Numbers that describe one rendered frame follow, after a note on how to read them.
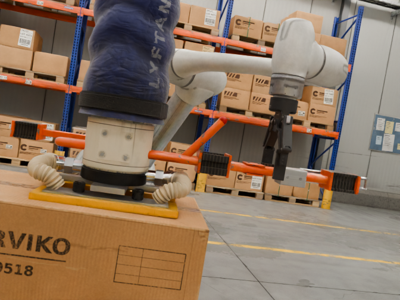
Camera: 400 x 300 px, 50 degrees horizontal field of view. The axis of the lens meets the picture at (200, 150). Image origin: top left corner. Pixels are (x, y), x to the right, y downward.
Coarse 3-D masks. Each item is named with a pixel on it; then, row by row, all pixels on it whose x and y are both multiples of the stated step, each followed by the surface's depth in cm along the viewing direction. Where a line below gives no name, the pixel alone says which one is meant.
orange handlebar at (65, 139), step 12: (48, 132) 135; (60, 132) 135; (60, 144) 108; (72, 144) 108; (84, 144) 108; (156, 156) 110; (168, 156) 111; (180, 156) 111; (192, 156) 116; (240, 168) 113; (252, 168) 113; (264, 168) 113; (312, 180) 115; (324, 180) 115
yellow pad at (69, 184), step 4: (64, 180) 118; (68, 180) 118; (72, 180) 118; (64, 184) 116; (68, 184) 116; (72, 184) 116; (88, 184) 118; (88, 188) 117; (128, 188) 119; (128, 192) 118; (144, 192) 119; (148, 192) 119; (152, 192) 120; (144, 196) 118; (148, 196) 118; (172, 200) 119
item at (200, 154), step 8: (200, 152) 110; (208, 152) 119; (200, 160) 110; (208, 160) 110; (216, 160) 110; (224, 160) 110; (200, 168) 111; (208, 168) 110; (216, 168) 110; (224, 168) 111; (224, 176) 114
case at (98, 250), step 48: (0, 192) 99; (0, 240) 92; (48, 240) 93; (96, 240) 94; (144, 240) 95; (192, 240) 96; (0, 288) 93; (48, 288) 94; (96, 288) 94; (144, 288) 96; (192, 288) 97
